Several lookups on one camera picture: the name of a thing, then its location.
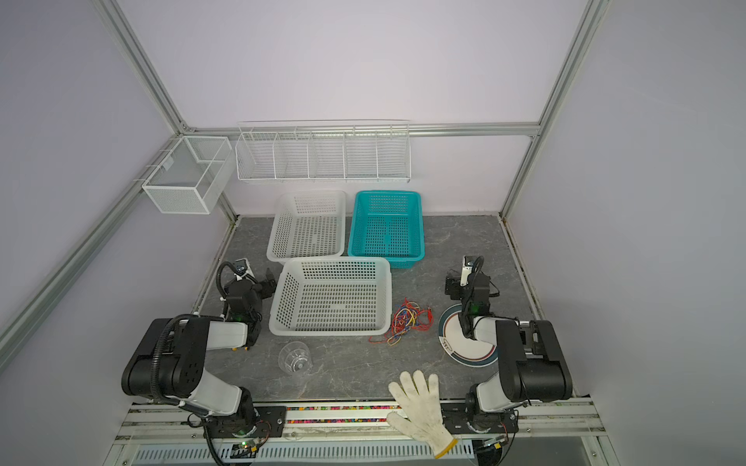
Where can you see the white plate green rim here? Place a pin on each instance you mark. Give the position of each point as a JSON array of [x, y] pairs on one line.
[[467, 352]]

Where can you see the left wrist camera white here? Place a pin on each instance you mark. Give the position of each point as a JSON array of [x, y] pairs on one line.
[[243, 269]]

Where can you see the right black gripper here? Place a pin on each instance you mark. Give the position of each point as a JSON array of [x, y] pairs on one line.
[[460, 285]]

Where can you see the white plastic basket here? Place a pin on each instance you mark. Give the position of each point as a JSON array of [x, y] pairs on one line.
[[308, 224], [332, 297]]

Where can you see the aluminium frame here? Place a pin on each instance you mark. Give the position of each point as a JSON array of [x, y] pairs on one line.
[[19, 330]]

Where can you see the white wire rack shelf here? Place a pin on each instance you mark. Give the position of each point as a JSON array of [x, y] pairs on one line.
[[324, 150]]

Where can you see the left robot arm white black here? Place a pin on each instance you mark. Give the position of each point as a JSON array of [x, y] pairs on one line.
[[168, 365]]

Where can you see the rear white plastic basket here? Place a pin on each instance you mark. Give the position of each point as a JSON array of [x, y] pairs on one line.
[[308, 224]]

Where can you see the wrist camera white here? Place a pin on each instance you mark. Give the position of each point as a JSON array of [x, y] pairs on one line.
[[467, 267], [243, 269]]

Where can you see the white knit work glove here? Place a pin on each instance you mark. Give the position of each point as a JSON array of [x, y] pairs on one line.
[[420, 416]]

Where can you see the teal plastic basket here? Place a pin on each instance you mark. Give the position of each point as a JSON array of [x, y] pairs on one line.
[[388, 224]]

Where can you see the front white plastic basket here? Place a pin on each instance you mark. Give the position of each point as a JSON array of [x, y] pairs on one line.
[[332, 297]]

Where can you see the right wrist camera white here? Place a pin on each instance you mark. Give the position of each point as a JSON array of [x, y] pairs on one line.
[[467, 267]]

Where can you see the white mesh wall box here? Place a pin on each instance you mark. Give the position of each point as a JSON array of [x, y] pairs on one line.
[[192, 176]]

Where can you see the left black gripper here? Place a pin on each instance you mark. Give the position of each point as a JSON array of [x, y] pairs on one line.
[[259, 285]]

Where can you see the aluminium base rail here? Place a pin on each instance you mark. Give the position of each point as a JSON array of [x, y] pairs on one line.
[[352, 421]]

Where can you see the clear plastic cup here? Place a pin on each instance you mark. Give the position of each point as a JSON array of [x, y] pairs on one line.
[[295, 359]]

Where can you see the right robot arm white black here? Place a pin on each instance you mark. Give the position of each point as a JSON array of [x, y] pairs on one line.
[[529, 363]]

